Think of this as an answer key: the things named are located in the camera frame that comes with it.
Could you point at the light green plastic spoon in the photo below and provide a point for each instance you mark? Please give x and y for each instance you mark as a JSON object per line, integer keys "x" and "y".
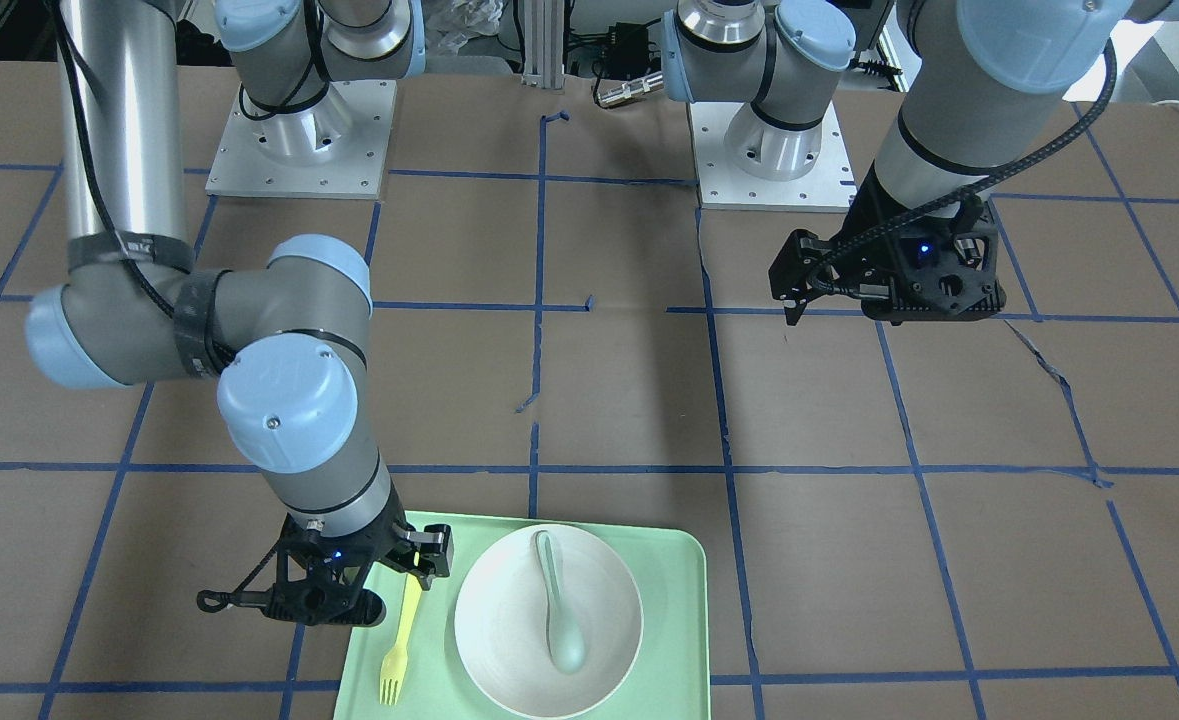
{"x": 565, "y": 639}

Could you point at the light green tray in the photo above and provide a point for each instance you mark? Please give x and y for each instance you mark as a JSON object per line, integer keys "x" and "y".
{"x": 670, "y": 679}

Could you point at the yellow plastic fork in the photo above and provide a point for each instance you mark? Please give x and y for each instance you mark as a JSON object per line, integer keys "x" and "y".
{"x": 396, "y": 661}

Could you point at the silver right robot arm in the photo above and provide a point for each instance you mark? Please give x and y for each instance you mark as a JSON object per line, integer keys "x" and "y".
{"x": 286, "y": 344}

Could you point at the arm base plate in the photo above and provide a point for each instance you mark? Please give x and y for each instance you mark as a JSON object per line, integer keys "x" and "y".
{"x": 335, "y": 150}
{"x": 742, "y": 163}

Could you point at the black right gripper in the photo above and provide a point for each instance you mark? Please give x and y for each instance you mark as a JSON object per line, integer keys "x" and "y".
{"x": 430, "y": 549}

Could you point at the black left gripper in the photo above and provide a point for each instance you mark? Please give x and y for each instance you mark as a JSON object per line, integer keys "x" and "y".
{"x": 871, "y": 240}

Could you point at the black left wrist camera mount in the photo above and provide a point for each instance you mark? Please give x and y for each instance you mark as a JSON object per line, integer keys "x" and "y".
{"x": 936, "y": 269}

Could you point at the aluminium frame post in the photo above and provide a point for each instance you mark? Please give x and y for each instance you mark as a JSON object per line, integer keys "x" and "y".
{"x": 543, "y": 43}

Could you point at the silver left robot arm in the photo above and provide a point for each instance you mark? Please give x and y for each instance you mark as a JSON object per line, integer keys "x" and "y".
{"x": 1003, "y": 85}

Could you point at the white round plate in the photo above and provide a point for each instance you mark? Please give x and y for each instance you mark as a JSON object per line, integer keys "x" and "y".
{"x": 500, "y": 623}

